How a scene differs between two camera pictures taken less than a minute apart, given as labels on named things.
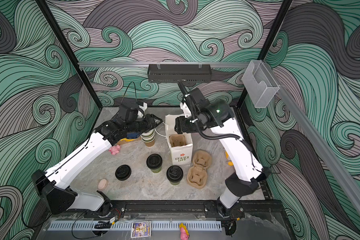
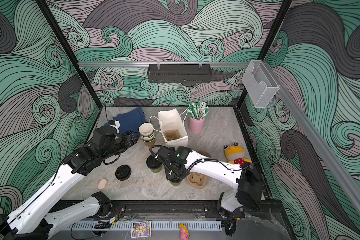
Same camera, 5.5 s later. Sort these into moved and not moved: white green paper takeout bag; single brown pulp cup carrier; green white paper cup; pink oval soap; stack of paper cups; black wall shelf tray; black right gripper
Moved: white green paper takeout bag; single brown pulp cup carrier; black right gripper
Not moved: black wall shelf tray; pink oval soap; green white paper cup; stack of paper cups
